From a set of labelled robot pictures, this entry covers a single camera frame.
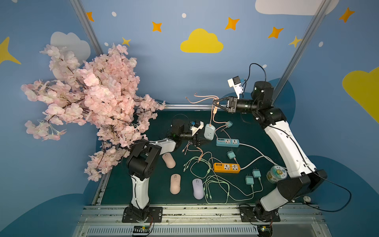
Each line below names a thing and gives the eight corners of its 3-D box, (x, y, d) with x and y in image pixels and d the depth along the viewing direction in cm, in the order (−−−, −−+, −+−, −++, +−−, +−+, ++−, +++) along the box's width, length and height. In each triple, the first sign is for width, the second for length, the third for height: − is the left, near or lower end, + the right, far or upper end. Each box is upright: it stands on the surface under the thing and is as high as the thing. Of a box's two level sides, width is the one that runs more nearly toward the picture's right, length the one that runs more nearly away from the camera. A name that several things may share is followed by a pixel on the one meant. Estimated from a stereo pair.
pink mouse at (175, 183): (169, 194, 82) (169, 193, 80) (171, 174, 89) (170, 173, 87) (180, 194, 82) (180, 193, 80) (181, 174, 89) (180, 173, 87)
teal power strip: (216, 146, 102) (216, 145, 100) (215, 139, 106) (215, 137, 104) (240, 146, 102) (240, 145, 100) (238, 139, 106) (239, 138, 104)
